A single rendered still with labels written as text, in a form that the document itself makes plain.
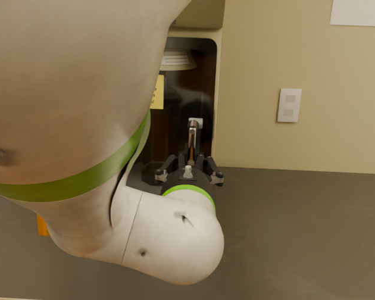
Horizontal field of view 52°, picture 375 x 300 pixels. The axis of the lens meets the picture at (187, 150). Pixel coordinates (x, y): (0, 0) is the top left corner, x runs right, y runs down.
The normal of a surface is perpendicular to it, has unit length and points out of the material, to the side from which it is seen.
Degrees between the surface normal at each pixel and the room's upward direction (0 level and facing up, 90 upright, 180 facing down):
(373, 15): 90
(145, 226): 51
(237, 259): 0
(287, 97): 90
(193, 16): 135
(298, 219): 0
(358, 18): 90
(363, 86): 90
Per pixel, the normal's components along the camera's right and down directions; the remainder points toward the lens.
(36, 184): 0.15, 0.95
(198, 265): 0.33, 0.31
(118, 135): 0.70, 0.70
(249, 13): -0.04, 0.33
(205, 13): -0.05, 0.90
